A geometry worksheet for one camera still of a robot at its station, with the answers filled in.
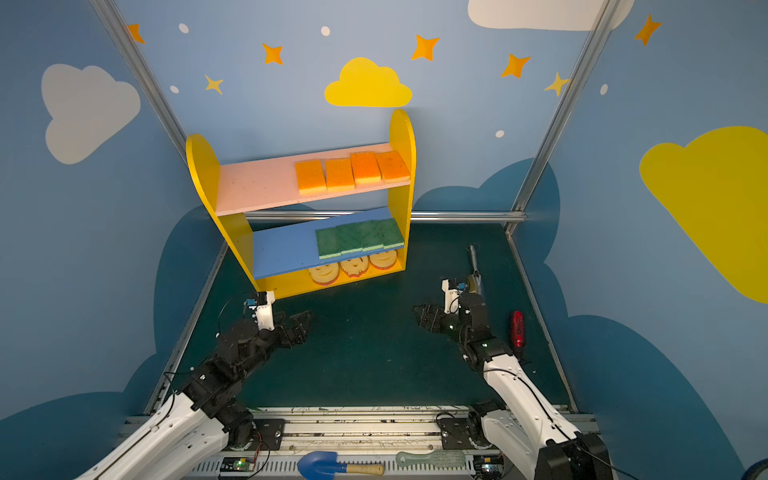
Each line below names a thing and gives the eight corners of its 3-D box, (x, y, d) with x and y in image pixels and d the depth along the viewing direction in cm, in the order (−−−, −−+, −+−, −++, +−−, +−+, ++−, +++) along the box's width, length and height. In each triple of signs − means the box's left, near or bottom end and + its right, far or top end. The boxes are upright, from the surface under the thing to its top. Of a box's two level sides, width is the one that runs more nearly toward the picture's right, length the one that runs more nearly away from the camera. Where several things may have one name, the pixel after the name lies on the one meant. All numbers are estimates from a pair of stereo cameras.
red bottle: (508, 345, 93) (514, 338, 89) (508, 317, 100) (513, 309, 96) (519, 348, 93) (526, 341, 89) (518, 319, 99) (525, 311, 95)
